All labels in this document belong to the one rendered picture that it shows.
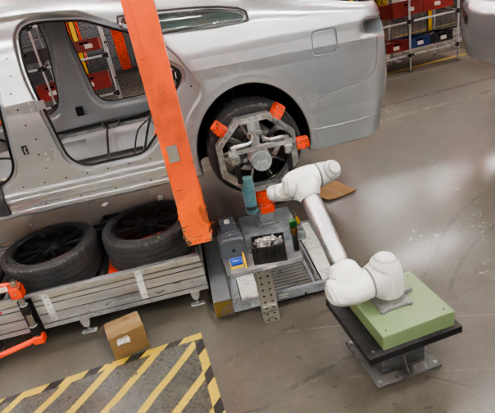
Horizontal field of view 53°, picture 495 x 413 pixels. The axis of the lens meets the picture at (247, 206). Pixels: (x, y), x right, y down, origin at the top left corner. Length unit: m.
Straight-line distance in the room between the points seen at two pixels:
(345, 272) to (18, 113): 2.23
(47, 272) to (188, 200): 1.09
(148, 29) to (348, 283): 1.61
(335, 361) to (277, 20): 2.08
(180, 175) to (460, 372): 1.83
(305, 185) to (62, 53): 3.14
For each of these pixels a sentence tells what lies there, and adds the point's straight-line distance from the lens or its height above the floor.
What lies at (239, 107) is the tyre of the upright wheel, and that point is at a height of 1.17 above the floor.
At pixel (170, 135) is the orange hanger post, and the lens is 2.81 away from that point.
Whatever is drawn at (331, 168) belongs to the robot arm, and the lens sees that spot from 2.60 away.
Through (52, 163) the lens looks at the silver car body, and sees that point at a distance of 3.51.
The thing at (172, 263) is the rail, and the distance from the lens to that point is 3.26.
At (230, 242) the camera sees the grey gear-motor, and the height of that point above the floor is 0.39.
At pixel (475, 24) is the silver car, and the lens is 5.18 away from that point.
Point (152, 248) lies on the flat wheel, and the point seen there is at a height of 0.46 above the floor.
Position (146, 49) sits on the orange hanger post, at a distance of 2.70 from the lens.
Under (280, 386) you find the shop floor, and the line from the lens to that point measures 2.82.
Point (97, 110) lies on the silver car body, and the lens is 5.13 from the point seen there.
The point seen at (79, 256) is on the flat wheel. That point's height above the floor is 0.47.
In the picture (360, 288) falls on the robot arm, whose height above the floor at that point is 0.58.
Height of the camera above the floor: 2.08
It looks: 27 degrees down
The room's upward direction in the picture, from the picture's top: 11 degrees counter-clockwise
